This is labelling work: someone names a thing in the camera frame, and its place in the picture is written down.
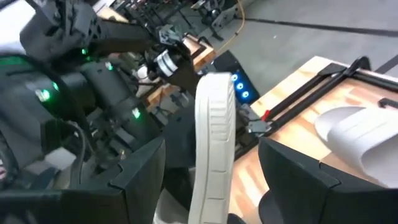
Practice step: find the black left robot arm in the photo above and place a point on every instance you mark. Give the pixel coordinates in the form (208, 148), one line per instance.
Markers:
(109, 37)

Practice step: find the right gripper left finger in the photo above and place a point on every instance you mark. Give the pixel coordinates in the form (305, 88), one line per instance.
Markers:
(143, 186)

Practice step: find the black aluminium table frame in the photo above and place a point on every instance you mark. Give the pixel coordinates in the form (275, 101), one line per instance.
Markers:
(298, 96)

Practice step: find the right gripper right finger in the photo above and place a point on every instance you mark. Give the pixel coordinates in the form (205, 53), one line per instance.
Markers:
(295, 186)

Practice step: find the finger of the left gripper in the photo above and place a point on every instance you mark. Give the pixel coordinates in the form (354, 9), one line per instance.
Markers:
(180, 140)

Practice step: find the black computer tower blue lights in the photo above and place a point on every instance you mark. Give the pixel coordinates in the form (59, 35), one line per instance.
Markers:
(239, 84)

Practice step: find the wooden background table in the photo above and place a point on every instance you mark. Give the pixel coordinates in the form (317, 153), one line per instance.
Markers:
(202, 53)

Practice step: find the grey slide sandal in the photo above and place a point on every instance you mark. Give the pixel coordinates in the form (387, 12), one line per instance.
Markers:
(367, 140)
(214, 140)

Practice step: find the silver frame bracket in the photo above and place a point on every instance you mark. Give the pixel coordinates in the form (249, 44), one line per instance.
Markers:
(256, 124)

